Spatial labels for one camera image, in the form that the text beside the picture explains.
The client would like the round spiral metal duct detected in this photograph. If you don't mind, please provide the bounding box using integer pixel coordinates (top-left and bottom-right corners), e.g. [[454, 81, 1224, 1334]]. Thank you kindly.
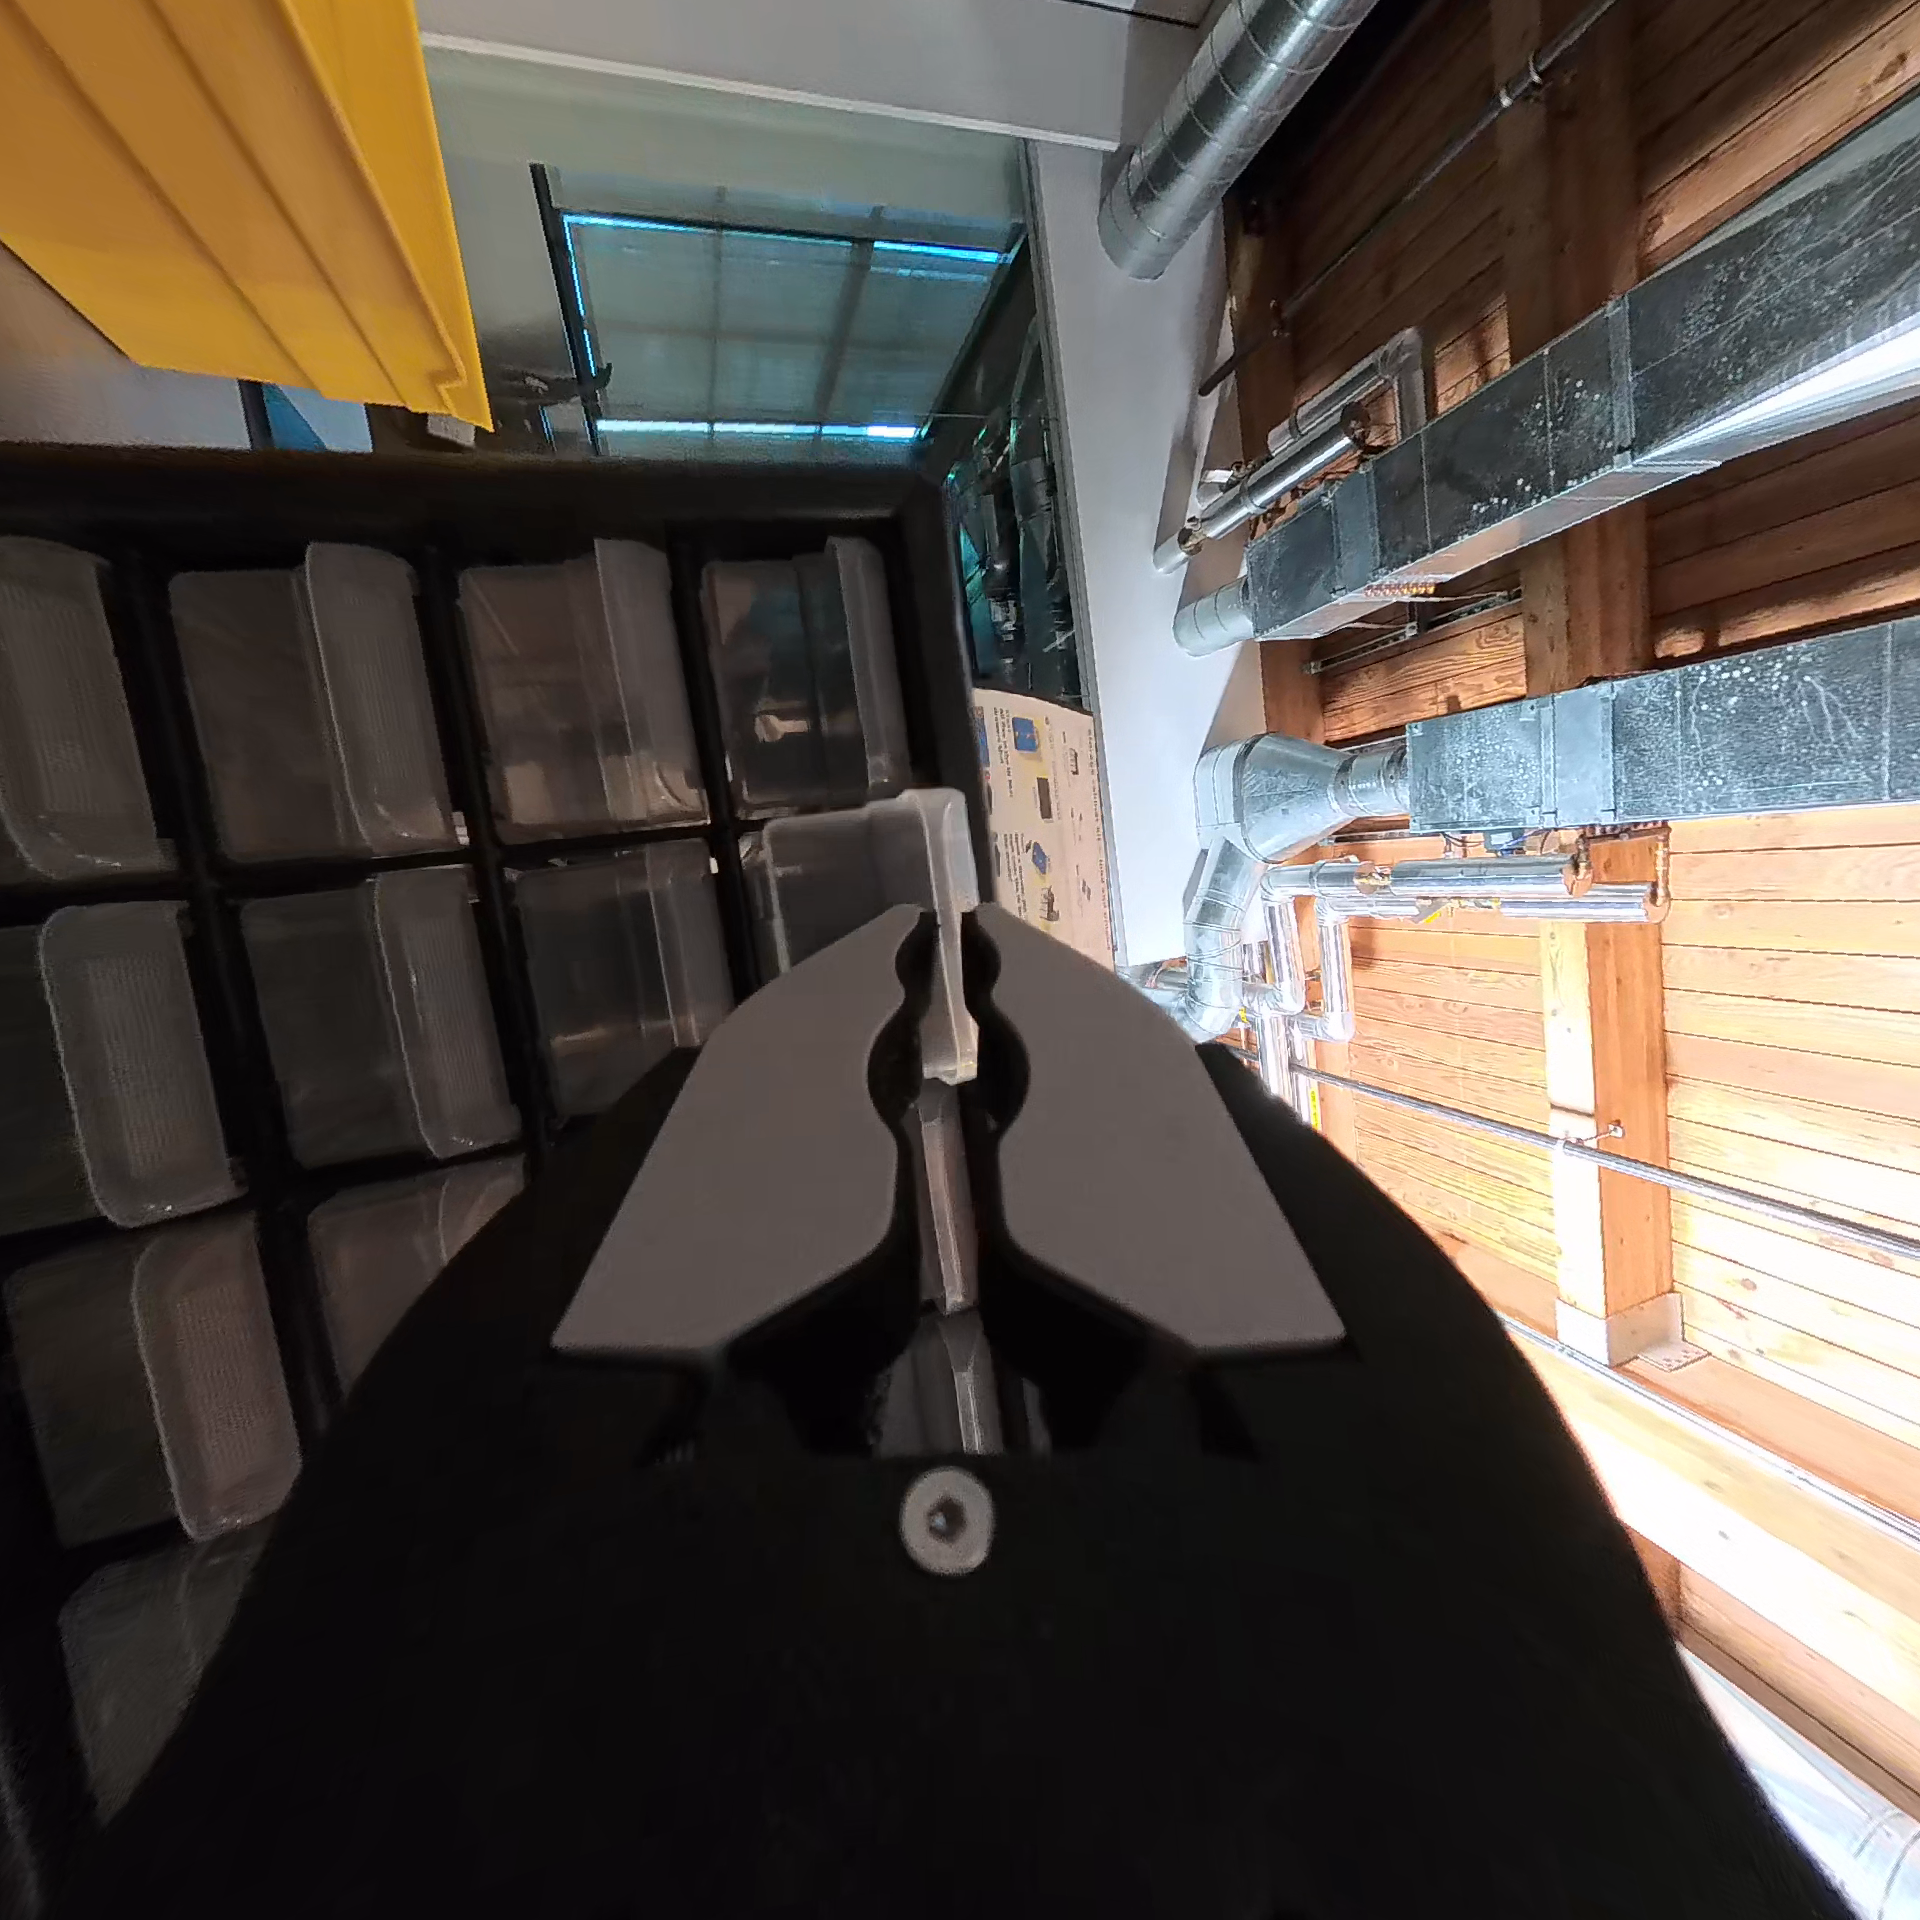
[[1099, 0, 1378, 281]]

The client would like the grid of clear drawers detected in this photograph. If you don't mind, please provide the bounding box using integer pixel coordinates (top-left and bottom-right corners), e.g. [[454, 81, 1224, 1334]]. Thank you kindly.
[[0, 534, 915, 1824]]

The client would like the instruction poster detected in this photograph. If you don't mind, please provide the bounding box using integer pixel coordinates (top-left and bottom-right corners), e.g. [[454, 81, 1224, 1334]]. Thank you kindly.
[[970, 687, 1120, 974]]

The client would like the yellow plastic bin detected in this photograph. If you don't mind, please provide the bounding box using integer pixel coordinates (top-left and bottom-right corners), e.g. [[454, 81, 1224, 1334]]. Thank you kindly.
[[0, 0, 494, 432]]

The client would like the rectangular metal duct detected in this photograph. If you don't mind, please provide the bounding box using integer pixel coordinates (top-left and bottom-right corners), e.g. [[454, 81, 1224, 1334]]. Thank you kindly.
[[1176, 81, 1920, 654], [1407, 615, 1920, 837]]

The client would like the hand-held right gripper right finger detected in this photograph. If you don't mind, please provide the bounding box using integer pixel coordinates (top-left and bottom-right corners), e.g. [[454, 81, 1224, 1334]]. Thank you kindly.
[[966, 902, 1345, 1453]]

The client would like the black drawer cabinet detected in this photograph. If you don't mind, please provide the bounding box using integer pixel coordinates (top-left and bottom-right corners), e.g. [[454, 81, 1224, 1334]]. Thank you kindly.
[[0, 441, 999, 1920]]

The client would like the ribbed metal duct elbow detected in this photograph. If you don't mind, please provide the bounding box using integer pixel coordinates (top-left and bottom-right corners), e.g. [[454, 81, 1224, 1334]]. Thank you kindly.
[[1191, 730, 1411, 1038]]

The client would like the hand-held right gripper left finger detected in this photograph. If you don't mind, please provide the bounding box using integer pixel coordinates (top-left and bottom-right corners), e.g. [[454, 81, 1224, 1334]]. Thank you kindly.
[[551, 902, 939, 1456]]

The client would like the silver insulated pipe run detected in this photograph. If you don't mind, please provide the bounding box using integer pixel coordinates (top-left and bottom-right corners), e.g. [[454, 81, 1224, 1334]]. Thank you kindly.
[[1258, 847, 1666, 1050]]

